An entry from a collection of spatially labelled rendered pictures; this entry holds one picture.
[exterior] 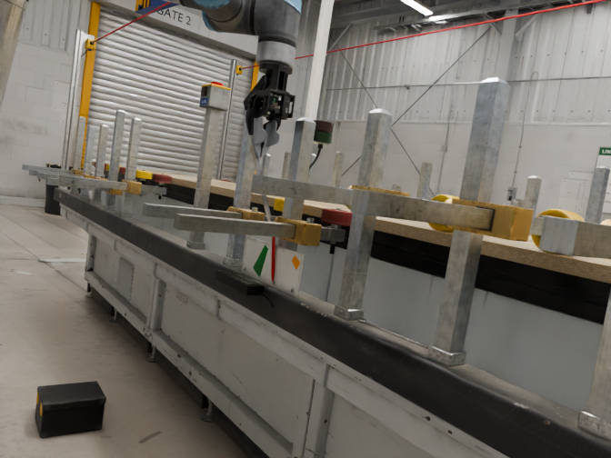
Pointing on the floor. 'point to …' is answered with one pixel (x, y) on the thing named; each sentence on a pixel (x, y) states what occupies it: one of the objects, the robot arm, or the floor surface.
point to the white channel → (318, 59)
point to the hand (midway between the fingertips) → (258, 152)
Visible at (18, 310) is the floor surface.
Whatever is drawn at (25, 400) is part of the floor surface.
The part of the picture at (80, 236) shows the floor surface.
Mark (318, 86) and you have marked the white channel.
